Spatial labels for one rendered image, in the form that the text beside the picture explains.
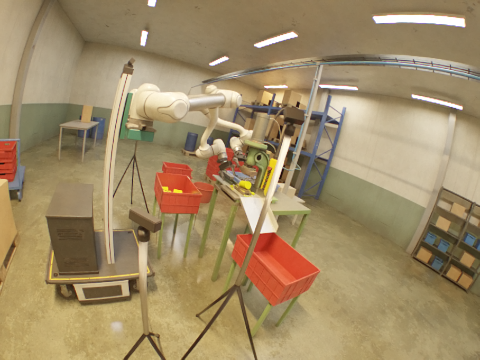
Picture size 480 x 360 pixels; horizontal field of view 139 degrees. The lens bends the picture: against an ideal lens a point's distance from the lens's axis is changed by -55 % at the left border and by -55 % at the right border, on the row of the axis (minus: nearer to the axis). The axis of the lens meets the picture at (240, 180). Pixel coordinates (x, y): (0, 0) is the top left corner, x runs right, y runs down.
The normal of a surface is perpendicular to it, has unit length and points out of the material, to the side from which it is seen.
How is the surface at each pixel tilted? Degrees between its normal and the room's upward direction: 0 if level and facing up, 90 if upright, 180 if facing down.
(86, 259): 90
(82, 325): 0
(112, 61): 90
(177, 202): 90
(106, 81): 90
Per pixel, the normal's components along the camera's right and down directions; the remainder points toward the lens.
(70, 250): 0.61, 0.35
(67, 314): 0.26, -0.94
